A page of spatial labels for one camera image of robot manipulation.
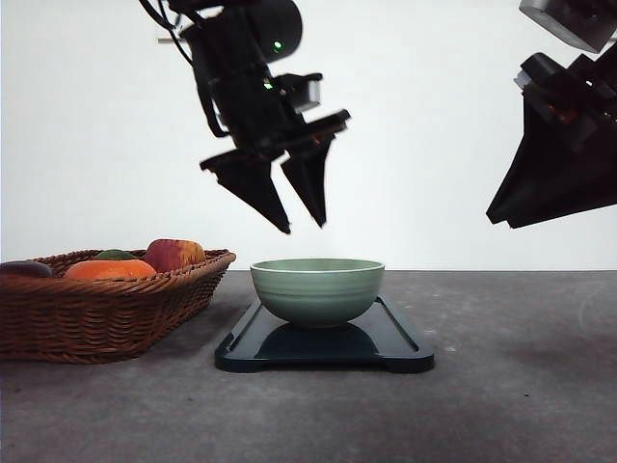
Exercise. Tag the red yellow apple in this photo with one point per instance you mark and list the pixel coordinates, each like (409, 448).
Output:
(166, 255)

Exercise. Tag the brown wicker basket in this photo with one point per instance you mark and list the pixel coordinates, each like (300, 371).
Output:
(102, 320)

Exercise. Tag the dark rectangular tray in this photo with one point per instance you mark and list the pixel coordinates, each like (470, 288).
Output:
(380, 337)

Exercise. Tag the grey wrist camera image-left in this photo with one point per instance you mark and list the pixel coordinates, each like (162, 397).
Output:
(314, 93)

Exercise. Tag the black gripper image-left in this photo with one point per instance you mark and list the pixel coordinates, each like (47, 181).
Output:
(230, 50)

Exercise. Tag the green ceramic bowl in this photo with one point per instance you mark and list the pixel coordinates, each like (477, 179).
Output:
(317, 291)

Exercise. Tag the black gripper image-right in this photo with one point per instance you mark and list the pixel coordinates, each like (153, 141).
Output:
(567, 160)

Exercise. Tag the dark purple fruit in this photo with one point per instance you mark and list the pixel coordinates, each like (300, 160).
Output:
(25, 268)

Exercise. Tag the dark green avocado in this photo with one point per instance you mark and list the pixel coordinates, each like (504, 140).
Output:
(114, 254)

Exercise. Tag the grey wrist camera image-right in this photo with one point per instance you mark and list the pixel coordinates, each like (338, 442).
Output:
(589, 24)

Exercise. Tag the orange tangerine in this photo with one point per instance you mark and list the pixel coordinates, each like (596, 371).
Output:
(109, 270)

